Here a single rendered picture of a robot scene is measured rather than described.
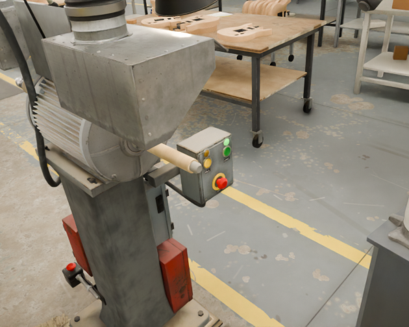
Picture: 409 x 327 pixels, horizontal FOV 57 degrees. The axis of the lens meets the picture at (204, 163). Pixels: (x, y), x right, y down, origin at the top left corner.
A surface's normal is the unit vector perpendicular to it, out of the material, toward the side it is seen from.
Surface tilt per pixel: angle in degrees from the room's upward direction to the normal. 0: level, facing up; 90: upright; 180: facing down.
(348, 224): 0
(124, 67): 90
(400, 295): 90
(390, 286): 90
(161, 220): 90
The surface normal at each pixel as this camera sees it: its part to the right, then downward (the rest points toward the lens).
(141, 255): 0.70, 0.33
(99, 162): 0.30, 0.58
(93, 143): 0.29, 0.39
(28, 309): -0.07, -0.84
